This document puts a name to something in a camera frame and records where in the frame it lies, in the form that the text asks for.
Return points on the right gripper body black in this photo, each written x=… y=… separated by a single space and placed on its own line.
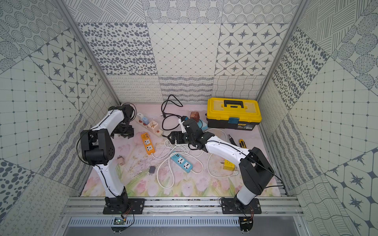
x=182 y=137

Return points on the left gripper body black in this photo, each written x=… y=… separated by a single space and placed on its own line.
x=125 y=130

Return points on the teal power strip base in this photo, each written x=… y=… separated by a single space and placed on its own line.
x=202 y=125

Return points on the blue power strip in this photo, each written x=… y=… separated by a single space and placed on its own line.
x=182 y=162

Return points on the pink dual USB charger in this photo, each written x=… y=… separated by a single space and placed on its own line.
x=121 y=160

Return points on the orange power strip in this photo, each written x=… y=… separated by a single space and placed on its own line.
x=147 y=143

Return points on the yellow plug adapter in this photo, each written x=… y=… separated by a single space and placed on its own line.
x=227 y=165

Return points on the dark grey plug adapter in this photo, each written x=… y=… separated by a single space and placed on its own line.
x=152 y=170

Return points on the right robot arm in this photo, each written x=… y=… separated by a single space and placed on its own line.
x=255 y=169

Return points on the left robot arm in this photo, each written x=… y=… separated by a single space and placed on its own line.
x=98 y=150

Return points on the pink deer cube socket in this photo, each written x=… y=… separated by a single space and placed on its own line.
x=153 y=126

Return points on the white USB charger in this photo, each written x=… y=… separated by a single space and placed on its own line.
x=140 y=117

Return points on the light blue USB charger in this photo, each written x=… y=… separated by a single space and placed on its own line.
x=145 y=120

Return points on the cream power strip red sockets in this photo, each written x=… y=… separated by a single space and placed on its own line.
x=159 y=134

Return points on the yellow black toolbox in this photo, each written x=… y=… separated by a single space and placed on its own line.
x=238 y=114

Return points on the black red screwdriver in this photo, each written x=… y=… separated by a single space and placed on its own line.
x=231 y=140

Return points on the yellow utility knife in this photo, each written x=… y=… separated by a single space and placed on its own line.
x=242 y=143

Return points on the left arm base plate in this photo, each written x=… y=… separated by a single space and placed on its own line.
x=115 y=206

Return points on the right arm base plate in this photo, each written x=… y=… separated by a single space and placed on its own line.
x=234 y=206

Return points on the aluminium rail frame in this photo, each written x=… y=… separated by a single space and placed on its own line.
x=186 y=206

